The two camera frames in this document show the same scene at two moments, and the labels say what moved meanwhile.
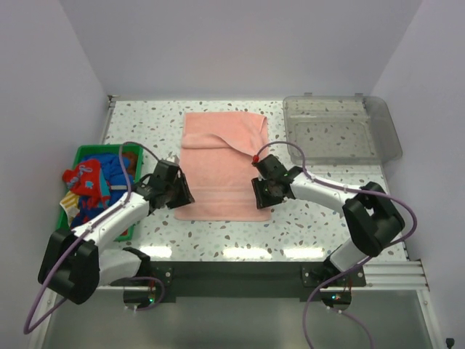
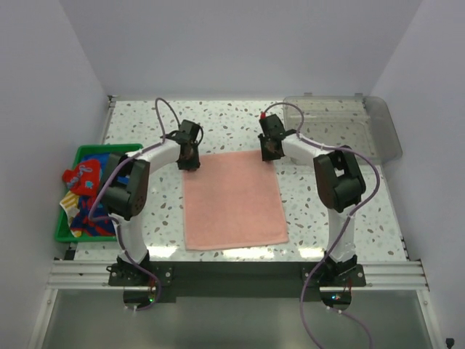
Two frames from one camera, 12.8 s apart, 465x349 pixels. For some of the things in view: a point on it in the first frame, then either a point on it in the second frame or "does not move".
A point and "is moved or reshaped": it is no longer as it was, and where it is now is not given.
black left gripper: [185, 197] -> [193, 163]
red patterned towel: [88, 177] does not move
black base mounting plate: [249, 279] does not move
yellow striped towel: [70, 203] does not move
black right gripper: [262, 201] -> [267, 156]
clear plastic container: [341, 129] does not move
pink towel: [216, 151] is moved or reshaped
